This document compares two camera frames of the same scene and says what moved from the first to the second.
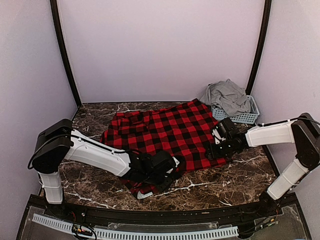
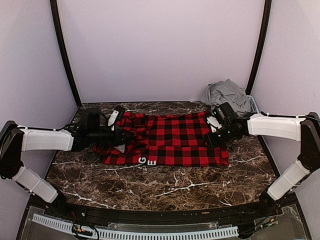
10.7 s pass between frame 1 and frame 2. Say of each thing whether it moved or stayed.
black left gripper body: moved
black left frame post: stayed
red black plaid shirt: moved
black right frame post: stayed
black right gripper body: moved
